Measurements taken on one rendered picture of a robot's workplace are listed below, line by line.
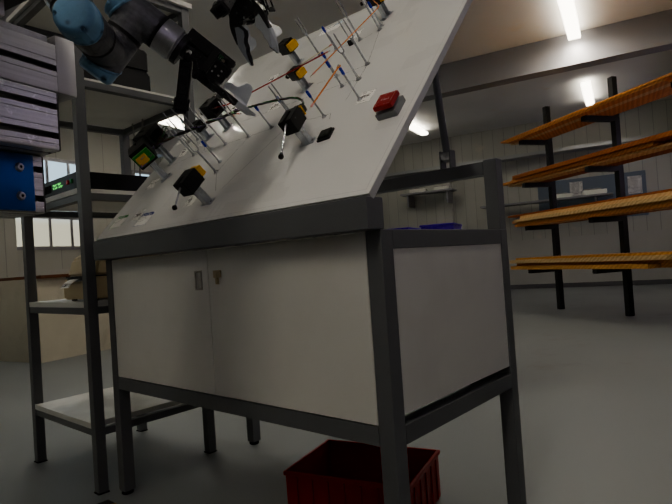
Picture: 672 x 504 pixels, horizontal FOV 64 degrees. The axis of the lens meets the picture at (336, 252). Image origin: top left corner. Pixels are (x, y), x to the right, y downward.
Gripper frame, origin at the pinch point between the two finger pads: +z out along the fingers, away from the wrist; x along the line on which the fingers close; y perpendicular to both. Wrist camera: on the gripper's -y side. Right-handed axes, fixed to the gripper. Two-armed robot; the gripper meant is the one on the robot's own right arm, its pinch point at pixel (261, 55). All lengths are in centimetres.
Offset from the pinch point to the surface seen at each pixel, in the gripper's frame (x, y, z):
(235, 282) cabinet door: 20, -19, 49
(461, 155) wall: 315, 881, 189
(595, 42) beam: 4, 550, 54
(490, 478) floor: -8, 21, 145
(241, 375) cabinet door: 22, -28, 71
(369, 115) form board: -18.3, 7.0, 22.1
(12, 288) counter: 464, 110, 64
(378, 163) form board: -27.4, -12.0, 31.0
